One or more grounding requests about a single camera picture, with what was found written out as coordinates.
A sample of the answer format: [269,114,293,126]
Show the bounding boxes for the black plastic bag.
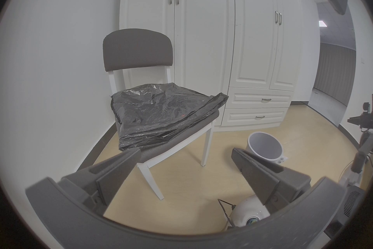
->
[110,82,229,151]

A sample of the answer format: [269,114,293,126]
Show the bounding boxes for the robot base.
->
[226,194,272,229]

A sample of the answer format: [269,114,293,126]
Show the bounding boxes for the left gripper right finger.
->
[232,148,312,215]

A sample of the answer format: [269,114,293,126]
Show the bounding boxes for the black cable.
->
[217,198,237,228]

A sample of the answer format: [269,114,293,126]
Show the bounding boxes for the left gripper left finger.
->
[60,149,142,216]

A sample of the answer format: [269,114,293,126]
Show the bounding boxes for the grey curtain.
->
[313,42,356,107]

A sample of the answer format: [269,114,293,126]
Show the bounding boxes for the white trash bin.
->
[247,131,284,167]

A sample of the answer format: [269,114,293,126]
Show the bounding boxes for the white chair grey cushions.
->
[103,28,217,201]

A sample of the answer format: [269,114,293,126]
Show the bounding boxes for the white wardrobe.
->
[119,0,302,128]

